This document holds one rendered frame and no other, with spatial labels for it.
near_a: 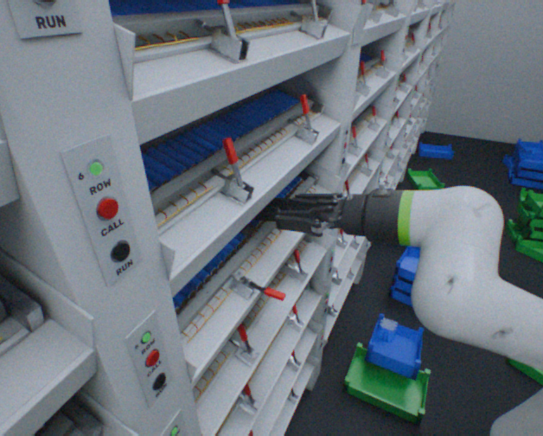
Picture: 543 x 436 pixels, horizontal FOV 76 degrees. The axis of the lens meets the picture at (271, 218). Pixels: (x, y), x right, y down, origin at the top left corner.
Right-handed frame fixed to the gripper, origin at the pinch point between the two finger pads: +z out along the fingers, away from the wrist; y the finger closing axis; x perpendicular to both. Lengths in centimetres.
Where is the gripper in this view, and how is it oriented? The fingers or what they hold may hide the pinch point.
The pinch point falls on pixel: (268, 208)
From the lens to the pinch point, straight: 71.3
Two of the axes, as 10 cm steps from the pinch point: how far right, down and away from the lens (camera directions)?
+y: -4.6, 4.8, -7.4
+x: 1.9, 8.7, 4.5
